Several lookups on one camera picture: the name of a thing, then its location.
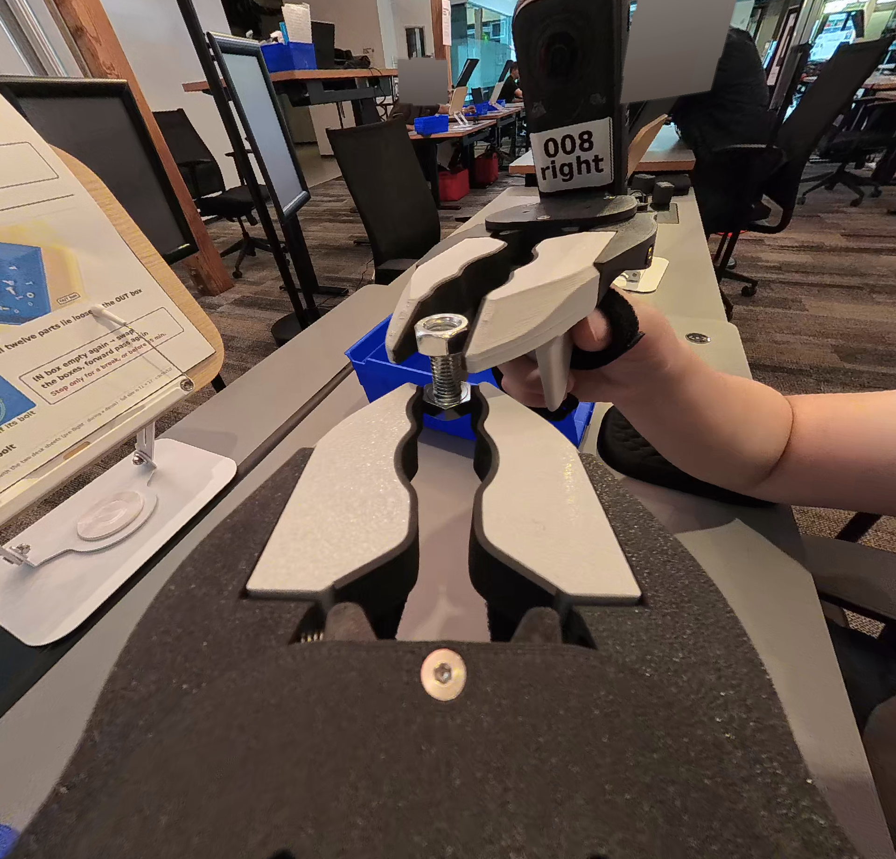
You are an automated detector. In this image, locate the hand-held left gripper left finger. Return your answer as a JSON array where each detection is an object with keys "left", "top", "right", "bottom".
[{"left": 245, "top": 383, "right": 423, "bottom": 639}]

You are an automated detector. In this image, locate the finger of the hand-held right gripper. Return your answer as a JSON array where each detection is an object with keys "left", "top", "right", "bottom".
[
  {"left": 385, "top": 236, "right": 508, "bottom": 364},
  {"left": 464, "top": 229, "right": 617, "bottom": 373}
]

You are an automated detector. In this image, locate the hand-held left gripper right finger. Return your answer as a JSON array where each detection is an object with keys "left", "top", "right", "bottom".
[{"left": 468, "top": 385, "right": 644, "bottom": 642}]

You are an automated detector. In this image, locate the steel hex nut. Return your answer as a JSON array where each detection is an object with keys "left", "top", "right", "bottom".
[{"left": 414, "top": 313, "right": 470, "bottom": 357}]

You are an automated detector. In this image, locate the thick steel bolt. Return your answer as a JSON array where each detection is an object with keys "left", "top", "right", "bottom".
[{"left": 419, "top": 351, "right": 471, "bottom": 418}]

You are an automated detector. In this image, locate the person's right hand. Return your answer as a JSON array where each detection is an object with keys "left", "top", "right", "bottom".
[{"left": 499, "top": 309, "right": 715, "bottom": 457}]

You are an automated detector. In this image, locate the white board stand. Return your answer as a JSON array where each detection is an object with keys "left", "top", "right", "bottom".
[
  {"left": 616, "top": 257, "right": 669, "bottom": 293},
  {"left": 0, "top": 421, "right": 239, "bottom": 648}
]

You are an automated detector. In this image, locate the wooden display board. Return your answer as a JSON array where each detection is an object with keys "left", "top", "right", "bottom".
[
  {"left": 49, "top": 144, "right": 226, "bottom": 394},
  {"left": 626, "top": 113, "right": 669, "bottom": 177}
]

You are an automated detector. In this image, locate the padded chair armrest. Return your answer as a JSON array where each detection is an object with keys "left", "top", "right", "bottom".
[{"left": 598, "top": 407, "right": 771, "bottom": 506}]

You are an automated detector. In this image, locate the black pole stand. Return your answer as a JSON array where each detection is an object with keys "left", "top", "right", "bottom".
[{"left": 162, "top": 0, "right": 323, "bottom": 348}]

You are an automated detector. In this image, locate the black framed floor sign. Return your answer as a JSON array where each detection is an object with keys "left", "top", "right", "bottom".
[{"left": 206, "top": 32, "right": 351, "bottom": 296}]

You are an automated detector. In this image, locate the wooden top desk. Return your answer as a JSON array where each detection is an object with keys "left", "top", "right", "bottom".
[{"left": 183, "top": 68, "right": 400, "bottom": 167}]

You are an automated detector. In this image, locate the printed instruction sheet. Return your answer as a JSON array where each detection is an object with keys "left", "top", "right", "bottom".
[{"left": 0, "top": 92, "right": 217, "bottom": 496}]

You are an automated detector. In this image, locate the smooth chair armrest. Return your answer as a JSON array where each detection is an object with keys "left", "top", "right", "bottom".
[{"left": 805, "top": 537, "right": 896, "bottom": 622}]

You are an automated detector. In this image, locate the black monitor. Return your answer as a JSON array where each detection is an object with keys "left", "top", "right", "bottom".
[{"left": 0, "top": 75, "right": 200, "bottom": 265}]

